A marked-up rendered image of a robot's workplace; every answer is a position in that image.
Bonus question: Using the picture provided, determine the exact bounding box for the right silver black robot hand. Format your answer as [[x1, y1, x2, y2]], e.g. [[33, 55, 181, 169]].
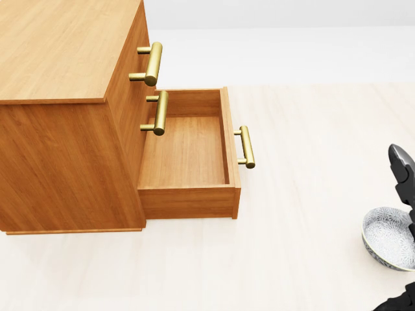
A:
[[372, 143, 415, 311]]

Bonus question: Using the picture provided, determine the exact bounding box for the black white patterned bowl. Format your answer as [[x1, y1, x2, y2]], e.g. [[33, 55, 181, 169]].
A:
[[361, 207, 415, 271]]

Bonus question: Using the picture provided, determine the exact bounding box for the wooden cabinet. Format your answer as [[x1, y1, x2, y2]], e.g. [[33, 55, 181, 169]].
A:
[[0, 0, 157, 236]]

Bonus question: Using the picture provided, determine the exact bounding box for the open wooden drawer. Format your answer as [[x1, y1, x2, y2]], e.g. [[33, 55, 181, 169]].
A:
[[137, 86, 242, 220]]

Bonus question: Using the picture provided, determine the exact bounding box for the closed wooden drawer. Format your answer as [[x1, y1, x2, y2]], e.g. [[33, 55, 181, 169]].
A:
[[119, 29, 156, 187], [106, 0, 149, 143]]

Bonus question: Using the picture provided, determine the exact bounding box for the brass drawer handle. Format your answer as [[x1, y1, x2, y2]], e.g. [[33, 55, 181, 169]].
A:
[[128, 41, 163, 87], [233, 125, 256, 169], [139, 90, 169, 137]]

